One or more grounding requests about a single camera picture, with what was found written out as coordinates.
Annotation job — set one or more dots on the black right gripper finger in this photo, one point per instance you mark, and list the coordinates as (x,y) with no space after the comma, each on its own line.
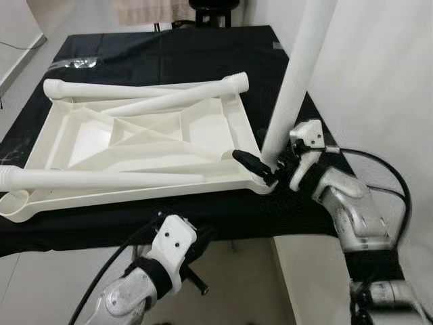
(254,168)

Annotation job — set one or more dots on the white plastic children table top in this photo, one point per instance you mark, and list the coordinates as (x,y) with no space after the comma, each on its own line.
(88,139)

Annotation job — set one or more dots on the small grey tape piece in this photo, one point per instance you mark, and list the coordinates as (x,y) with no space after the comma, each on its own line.
(278,46)

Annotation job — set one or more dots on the black tablecloth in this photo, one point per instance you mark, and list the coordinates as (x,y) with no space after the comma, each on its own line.
(169,54)

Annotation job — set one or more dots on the black round stool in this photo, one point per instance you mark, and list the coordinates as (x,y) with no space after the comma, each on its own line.
(210,10)

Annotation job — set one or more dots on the beige cloth covered table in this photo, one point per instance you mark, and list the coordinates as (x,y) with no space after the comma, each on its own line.
(149,10)

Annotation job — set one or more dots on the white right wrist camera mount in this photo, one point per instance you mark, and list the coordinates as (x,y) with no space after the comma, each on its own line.
(308,139)

